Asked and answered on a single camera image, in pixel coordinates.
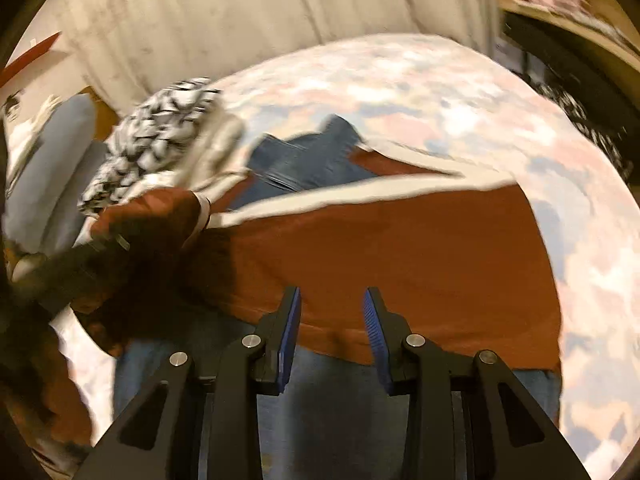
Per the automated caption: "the pastel printed blanket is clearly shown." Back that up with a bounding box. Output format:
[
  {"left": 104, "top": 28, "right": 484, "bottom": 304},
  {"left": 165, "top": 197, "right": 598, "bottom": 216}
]
[{"left": 50, "top": 34, "right": 640, "bottom": 476}]

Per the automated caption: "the black and white speckled cloth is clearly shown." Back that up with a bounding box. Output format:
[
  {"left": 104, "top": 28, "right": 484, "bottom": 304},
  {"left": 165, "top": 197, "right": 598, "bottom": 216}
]
[{"left": 535, "top": 80, "right": 636, "bottom": 183}]

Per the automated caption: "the black and white patterned jacket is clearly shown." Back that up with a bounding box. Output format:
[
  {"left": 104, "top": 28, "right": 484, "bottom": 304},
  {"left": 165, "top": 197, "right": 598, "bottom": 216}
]
[{"left": 77, "top": 77, "right": 223, "bottom": 218}]

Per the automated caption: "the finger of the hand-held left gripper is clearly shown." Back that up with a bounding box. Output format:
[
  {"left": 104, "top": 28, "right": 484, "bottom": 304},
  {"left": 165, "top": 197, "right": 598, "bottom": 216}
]
[{"left": 75, "top": 232, "right": 132, "bottom": 267}]

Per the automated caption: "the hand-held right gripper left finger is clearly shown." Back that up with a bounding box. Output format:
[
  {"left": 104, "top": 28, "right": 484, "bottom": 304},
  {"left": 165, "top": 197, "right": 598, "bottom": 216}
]
[{"left": 75, "top": 286, "right": 303, "bottom": 480}]

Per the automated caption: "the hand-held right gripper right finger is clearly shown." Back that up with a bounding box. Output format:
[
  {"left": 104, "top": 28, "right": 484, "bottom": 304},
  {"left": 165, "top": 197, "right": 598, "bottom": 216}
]
[{"left": 362, "top": 288, "right": 592, "bottom": 480}]

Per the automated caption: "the brown jacket with denim collar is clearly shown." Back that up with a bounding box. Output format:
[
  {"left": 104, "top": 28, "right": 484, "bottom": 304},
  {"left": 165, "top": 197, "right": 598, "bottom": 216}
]
[{"left": 72, "top": 114, "right": 563, "bottom": 480}]

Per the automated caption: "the beige curtain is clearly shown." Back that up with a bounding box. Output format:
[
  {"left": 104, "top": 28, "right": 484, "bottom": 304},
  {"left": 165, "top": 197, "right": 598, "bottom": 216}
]
[{"left": 62, "top": 0, "right": 498, "bottom": 103}]

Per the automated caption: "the wooden desk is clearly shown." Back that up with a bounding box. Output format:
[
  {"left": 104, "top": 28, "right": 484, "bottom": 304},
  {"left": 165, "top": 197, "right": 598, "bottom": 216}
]
[{"left": 500, "top": 0, "right": 640, "bottom": 131}]

